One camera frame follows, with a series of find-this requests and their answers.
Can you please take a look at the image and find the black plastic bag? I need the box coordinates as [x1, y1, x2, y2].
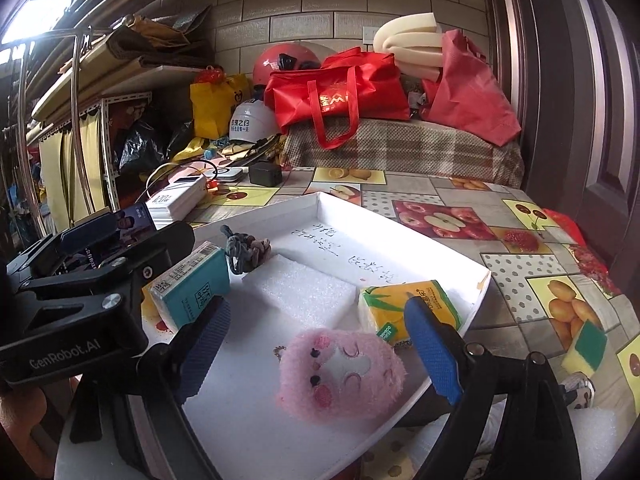
[117, 120, 193, 173]

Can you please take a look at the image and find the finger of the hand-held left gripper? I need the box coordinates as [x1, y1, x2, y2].
[7, 222, 196, 302]
[0, 289, 150, 362]

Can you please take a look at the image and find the black smartphone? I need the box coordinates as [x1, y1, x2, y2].
[59, 204, 157, 257]

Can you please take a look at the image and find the folded brown bag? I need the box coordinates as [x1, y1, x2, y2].
[105, 7, 213, 68]

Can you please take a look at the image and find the red helmet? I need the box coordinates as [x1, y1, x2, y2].
[251, 42, 326, 88]

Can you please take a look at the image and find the white foam roll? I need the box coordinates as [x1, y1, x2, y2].
[374, 11, 448, 81]

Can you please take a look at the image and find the yellow green sponge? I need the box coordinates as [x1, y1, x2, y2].
[560, 320, 608, 373]

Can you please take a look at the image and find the brown metal door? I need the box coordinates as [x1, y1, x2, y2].
[480, 0, 640, 286]

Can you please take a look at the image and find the yellow shopping bag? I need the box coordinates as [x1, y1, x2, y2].
[190, 72, 251, 138]

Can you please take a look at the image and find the grey braided scrunchie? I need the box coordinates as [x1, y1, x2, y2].
[220, 225, 273, 276]

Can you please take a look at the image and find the plaid covered box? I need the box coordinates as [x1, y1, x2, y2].
[280, 117, 525, 188]

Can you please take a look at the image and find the metal shelf with yellow curtain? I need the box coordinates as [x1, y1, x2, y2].
[27, 62, 211, 221]

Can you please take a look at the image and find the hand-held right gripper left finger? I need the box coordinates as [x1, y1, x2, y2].
[70, 296, 233, 480]

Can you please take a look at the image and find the red cloth bag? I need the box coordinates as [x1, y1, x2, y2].
[421, 29, 522, 147]

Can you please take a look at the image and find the pink plush toy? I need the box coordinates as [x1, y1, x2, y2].
[272, 327, 408, 423]

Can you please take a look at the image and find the teal tissue packet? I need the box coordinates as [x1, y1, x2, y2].
[149, 242, 232, 333]

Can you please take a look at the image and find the yellow green tissue packet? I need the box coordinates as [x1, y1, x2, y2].
[357, 280, 463, 346]

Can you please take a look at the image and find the chrome tube rack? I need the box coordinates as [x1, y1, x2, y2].
[0, 30, 113, 226]

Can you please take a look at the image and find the black charger box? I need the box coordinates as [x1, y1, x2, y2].
[248, 161, 283, 187]

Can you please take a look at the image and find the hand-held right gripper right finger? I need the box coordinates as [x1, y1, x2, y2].
[404, 296, 583, 480]

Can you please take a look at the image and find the white power bank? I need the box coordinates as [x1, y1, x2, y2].
[145, 174, 208, 223]

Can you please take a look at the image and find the red tote bag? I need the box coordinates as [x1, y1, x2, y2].
[263, 47, 411, 150]

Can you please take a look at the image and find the white foam sheet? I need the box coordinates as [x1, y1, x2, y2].
[560, 407, 621, 441]

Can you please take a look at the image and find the white helmet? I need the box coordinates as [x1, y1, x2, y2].
[229, 99, 281, 142]

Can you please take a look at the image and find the white shallow box tray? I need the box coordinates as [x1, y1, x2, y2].
[127, 191, 493, 480]

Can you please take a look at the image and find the white foam block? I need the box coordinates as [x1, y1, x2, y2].
[241, 254, 357, 333]

